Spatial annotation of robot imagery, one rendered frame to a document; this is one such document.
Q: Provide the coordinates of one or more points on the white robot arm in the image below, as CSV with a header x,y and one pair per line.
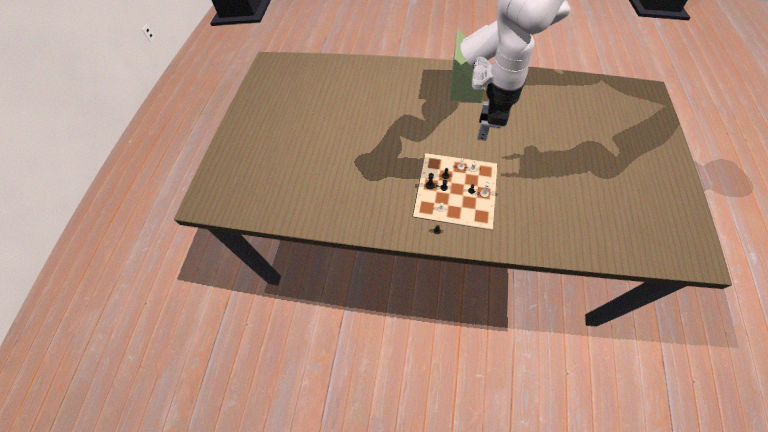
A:
x,y
515,44

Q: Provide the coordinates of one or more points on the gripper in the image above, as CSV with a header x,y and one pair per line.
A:
x,y
504,89

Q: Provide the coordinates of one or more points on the chessboard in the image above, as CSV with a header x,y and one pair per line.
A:
x,y
460,207

